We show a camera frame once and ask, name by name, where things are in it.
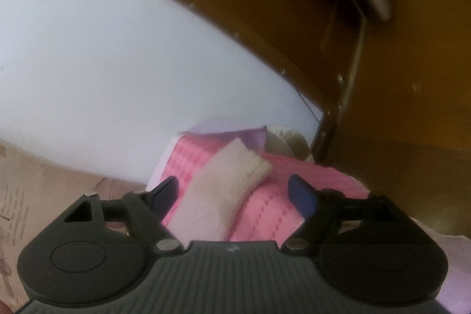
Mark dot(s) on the white knitted small garment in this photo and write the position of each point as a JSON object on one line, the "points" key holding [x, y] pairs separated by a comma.
{"points": [[215, 179]]}

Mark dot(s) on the purple cloth piece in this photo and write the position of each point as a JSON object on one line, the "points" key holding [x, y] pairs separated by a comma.
{"points": [[252, 136]]}

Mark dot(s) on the beige leaf-patterned curtain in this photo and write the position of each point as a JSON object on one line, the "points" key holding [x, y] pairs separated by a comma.
{"points": [[33, 194]]}

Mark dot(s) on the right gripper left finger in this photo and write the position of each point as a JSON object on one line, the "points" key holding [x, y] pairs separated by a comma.
{"points": [[145, 214]]}

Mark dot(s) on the pink checked bed sheet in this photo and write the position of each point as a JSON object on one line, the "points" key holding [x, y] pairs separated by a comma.
{"points": [[268, 214]]}

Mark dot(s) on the cream crumpled cloth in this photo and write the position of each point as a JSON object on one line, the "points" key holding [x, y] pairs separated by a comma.
{"points": [[287, 142]]}

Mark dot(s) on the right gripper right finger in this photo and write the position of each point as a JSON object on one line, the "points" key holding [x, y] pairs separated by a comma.
{"points": [[323, 212]]}

